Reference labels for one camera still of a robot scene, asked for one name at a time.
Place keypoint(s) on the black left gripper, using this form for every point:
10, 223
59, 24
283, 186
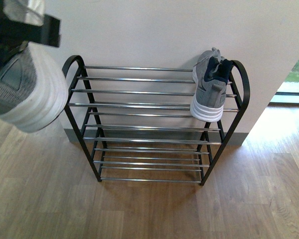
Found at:
23, 23

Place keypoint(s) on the grey knit sneaker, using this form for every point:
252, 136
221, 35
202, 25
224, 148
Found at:
33, 91
211, 75

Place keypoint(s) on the dark window frame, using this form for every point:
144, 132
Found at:
285, 98

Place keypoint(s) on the black metal shoe rack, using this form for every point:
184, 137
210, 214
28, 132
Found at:
129, 121

